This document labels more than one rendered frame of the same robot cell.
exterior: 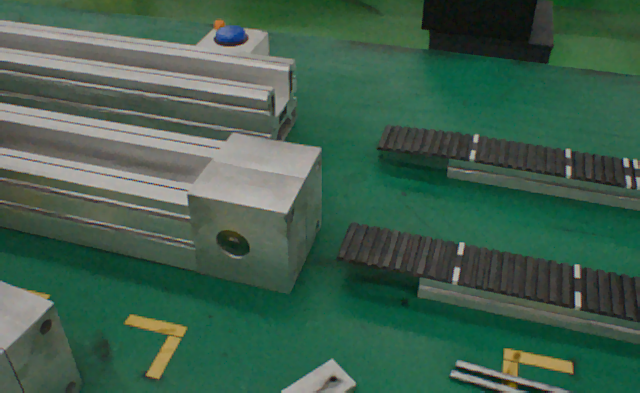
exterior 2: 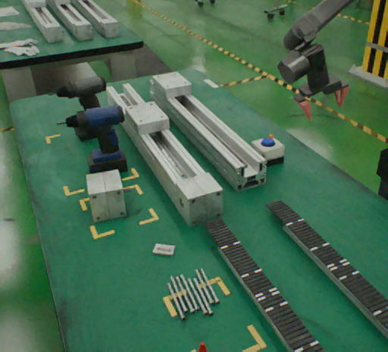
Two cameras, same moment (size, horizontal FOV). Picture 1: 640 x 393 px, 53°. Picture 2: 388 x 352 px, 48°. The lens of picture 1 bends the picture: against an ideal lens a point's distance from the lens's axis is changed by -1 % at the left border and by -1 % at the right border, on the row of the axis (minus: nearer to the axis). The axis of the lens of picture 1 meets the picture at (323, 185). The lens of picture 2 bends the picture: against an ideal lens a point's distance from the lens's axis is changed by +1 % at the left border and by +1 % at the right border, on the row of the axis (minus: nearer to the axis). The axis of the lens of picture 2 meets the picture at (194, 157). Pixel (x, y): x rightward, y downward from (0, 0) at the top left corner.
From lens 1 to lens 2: 77 cm
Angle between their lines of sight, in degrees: 43
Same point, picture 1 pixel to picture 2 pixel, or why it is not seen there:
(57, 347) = (120, 199)
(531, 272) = (244, 261)
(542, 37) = not seen: outside the picture
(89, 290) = (151, 197)
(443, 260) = (227, 242)
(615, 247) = (301, 284)
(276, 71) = (255, 161)
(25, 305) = (117, 185)
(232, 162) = (195, 180)
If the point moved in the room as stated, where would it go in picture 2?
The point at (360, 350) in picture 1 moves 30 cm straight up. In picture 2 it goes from (186, 250) to (179, 145)
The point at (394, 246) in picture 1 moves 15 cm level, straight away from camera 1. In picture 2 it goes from (220, 230) to (267, 210)
